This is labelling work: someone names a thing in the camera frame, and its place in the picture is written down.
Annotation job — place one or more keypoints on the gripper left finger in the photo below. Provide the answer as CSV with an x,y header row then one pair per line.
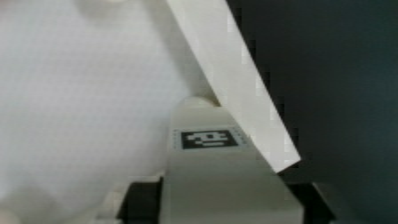
x,y
139,211

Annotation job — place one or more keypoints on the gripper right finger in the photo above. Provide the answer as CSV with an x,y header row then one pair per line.
x,y
326,206

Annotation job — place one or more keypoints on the white leg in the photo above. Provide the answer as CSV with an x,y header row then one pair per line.
x,y
223,188

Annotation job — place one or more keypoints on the white desk top tray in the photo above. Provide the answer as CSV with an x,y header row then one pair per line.
x,y
104,60

